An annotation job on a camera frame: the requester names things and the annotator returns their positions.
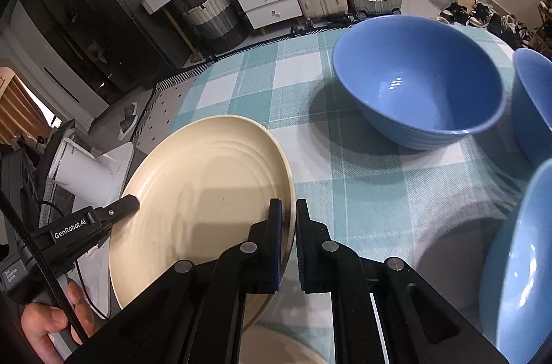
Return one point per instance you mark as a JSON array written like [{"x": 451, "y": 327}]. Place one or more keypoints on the wooden shoe rack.
[{"x": 545, "y": 19}]

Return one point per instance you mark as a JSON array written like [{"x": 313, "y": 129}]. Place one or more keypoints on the black wardrobe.
[{"x": 56, "y": 28}]

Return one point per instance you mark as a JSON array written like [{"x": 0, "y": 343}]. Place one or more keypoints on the woven laundry basket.
[{"x": 215, "y": 23}]

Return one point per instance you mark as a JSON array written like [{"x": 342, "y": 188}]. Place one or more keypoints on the cream round plate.
[
  {"x": 280, "y": 351},
  {"x": 194, "y": 183}
]

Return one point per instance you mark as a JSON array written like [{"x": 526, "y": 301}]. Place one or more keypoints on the grey slipper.
[{"x": 128, "y": 122}]

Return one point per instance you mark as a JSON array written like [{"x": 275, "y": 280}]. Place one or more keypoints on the white cylindrical kettle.
[{"x": 82, "y": 170}]

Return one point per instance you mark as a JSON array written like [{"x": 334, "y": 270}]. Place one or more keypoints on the person's left hand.
[{"x": 39, "y": 325}]

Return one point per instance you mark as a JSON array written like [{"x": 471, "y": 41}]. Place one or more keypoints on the dark grey fridge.
[{"x": 125, "y": 6}]

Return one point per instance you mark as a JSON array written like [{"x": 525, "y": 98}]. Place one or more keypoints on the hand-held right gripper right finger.
[{"x": 307, "y": 256}]

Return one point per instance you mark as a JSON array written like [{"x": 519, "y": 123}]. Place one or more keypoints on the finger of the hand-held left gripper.
[{"x": 118, "y": 209}]

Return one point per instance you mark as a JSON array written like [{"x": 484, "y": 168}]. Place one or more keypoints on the teal checkered tablecloth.
[{"x": 379, "y": 196}]

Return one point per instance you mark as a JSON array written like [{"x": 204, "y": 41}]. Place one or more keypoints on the pile of sneakers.
[{"x": 478, "y": 17}]

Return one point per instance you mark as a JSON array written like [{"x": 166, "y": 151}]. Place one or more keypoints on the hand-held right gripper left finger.
[{"x": 271, "y": 252}]

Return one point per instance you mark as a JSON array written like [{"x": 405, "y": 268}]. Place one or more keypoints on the blue bowl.
[
  {"x": 522, "y": 282},
  {"x": 539, "y": 101},
  {"x": 409, "y": 88}
]

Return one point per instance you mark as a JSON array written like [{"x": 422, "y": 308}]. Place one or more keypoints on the brown curtain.
[{"x": 21, "y": 109}]

